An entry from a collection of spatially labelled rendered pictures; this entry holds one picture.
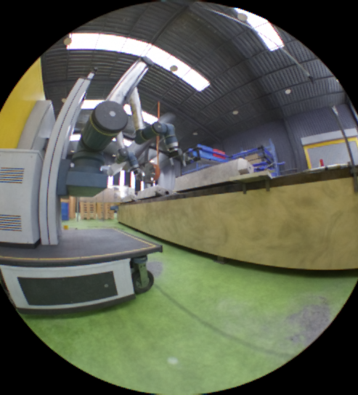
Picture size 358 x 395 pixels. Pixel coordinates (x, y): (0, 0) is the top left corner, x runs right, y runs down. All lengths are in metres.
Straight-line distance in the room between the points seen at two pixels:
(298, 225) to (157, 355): 1.07
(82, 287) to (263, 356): 0.82
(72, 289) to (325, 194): 1.51
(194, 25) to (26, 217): 9.54
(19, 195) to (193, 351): 1.10
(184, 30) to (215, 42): 1.89
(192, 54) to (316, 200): 9.52
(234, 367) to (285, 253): 0.82
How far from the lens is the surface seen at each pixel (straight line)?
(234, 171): 1.23
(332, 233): 1.10
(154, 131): 1.01
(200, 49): 9.62
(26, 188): 0.90
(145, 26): 9.50
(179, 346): 0.67
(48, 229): 0.97
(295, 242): 1.08
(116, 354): 0.68
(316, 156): 11.99
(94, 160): 0.86
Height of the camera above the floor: 0.58
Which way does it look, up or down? 5 degrees up
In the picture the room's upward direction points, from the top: 2 degrees counter-clockwise
